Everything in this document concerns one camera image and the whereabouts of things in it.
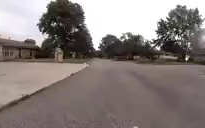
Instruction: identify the grass lawn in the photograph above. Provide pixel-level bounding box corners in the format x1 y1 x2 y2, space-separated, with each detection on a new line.
9 57 92 65
135 58 194 65

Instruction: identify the row of trees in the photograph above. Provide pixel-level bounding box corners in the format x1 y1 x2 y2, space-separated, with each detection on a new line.
97 31 157 61

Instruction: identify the grey asphalt road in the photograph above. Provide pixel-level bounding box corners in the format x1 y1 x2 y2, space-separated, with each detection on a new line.
0 58 205 128

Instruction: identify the pale mailbox pillar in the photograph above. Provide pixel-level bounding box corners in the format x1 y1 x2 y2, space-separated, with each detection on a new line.
54 47 64 63

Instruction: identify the large dark tree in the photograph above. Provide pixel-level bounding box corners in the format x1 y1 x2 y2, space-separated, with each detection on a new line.
36 0 95 58

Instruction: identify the pale concrete driveway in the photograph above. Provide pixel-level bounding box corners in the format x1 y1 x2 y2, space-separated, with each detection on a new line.
0 61 90 112

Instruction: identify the tall tree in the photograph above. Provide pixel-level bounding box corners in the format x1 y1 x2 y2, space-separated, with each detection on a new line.
153 4 205 62

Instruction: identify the low brick house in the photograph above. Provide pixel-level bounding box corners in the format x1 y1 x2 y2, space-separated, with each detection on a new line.
0 34 44 63

